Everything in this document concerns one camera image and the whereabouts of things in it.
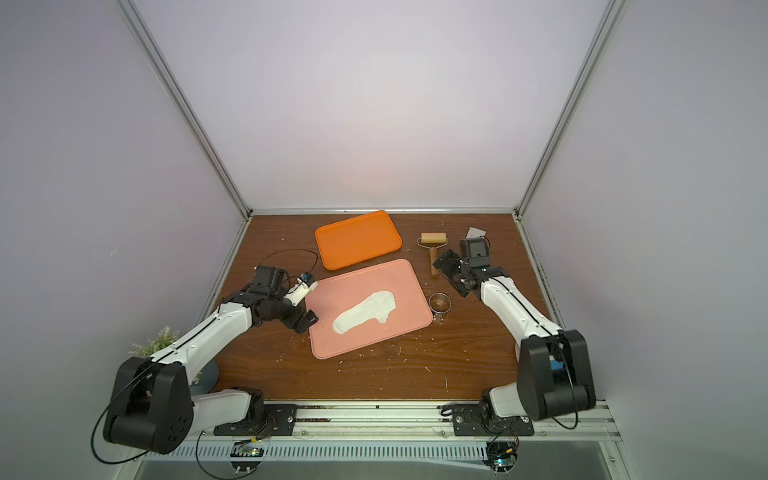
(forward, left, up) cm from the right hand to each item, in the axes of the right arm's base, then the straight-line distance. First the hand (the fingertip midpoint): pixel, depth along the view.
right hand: (445, 261), depth 88 cm
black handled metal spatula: (+23, -14, -13) cm, 30 cm away
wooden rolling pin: (+19, +2, -13) cm, 23 cm away
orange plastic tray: (+20, +31, -14) cm, 39 cm away
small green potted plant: (-27, +70, +5) cm, 75 cm away
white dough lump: (-9, +21, -13) cm, 26 cm away
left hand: (-12, +41, -7) cm, 44 cm away
